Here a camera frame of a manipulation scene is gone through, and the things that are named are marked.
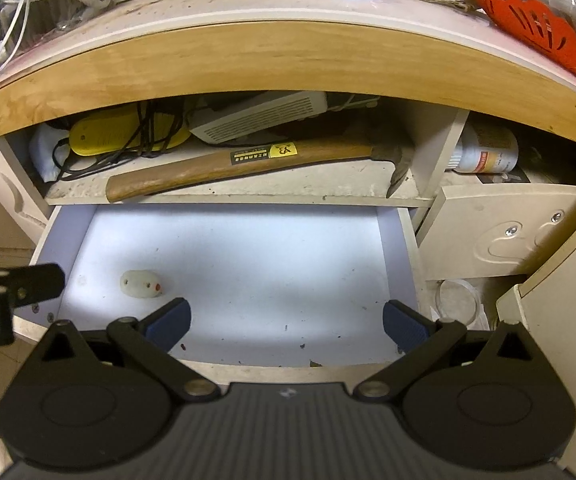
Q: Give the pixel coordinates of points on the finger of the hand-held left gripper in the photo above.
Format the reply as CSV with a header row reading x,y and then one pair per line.
x,y
38,280

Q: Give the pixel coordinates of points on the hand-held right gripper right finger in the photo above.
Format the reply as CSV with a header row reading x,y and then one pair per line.
x,y
402,322

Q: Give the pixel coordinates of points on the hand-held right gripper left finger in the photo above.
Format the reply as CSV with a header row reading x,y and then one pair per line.
x,y
170,317

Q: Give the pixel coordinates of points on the white oval plastic gadget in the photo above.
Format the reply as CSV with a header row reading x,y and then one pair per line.
x,y
140,285

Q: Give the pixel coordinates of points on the white cabinet drawer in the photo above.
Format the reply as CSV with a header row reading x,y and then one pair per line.
x,y
243,270

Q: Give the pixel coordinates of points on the beige carved drawer front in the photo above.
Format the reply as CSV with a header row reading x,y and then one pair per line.
x,y
467,220

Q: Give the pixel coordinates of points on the white plastic bag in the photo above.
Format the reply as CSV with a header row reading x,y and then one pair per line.
x,y
43,160

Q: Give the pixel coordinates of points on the yellow plastic device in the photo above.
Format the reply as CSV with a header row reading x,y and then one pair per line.
x,y
98,135

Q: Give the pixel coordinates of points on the beige furniture panel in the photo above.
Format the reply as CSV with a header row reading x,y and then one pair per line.
x,y
567,335

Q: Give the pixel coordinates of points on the dark printed booklet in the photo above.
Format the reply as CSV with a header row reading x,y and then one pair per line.
x,y
505,177

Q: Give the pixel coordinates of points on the white label bottle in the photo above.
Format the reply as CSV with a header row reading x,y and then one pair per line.
x,y
487,152

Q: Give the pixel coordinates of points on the white vented router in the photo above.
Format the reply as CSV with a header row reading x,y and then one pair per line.
x,y
253,120

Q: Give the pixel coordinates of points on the beige wooden cabinet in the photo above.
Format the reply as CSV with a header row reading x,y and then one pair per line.
x,y
268,60

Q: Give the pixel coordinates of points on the brown paper scrap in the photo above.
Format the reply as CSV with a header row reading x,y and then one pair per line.
x,y
442,1

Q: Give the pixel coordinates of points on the orange plastic basket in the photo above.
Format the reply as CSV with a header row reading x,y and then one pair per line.
x,y
532,25

